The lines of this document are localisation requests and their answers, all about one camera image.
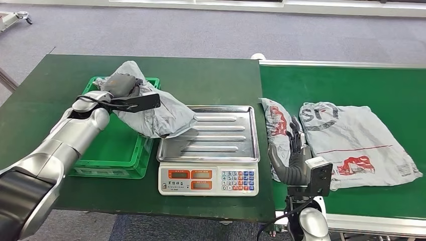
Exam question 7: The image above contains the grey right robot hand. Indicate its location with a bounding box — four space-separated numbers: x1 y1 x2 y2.
268 116 313 187

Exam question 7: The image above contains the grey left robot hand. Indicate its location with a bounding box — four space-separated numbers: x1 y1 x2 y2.
99 73 144 99

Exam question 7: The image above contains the green conveyor belt machine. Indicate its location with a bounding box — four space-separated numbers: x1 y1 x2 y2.
251 53 426 241

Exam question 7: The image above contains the small grey red-print courier bag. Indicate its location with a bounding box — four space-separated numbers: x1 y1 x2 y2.
259 97 302 183

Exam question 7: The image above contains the green plastic crate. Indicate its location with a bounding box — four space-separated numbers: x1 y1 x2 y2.
68 76 161 180

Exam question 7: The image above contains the steel scale tray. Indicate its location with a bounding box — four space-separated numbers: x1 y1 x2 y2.
156 105 261 164

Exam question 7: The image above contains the grey metal bar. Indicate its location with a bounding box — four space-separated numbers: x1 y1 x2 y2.
0 67 19 93

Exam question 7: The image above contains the white wheeled stand base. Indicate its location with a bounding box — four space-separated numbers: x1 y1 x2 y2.
0 10 34 33

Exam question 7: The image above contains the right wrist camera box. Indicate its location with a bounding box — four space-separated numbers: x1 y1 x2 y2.
304 156 334 198

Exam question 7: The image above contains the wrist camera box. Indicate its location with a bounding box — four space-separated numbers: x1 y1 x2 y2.
304 156 334 198
110 92 162 114

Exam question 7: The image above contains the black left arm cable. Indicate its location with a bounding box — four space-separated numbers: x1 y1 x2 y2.
75 95 139 109

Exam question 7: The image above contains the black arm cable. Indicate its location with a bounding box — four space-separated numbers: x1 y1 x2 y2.
75 95 139 109
256 198 313 241

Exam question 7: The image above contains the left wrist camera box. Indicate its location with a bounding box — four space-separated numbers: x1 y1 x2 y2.
110 92 162 114

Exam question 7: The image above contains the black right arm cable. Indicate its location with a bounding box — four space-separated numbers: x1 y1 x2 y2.
256 198 313 241

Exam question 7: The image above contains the large grey ring-print courier bag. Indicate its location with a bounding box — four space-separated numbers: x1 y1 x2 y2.
298 101 423 192

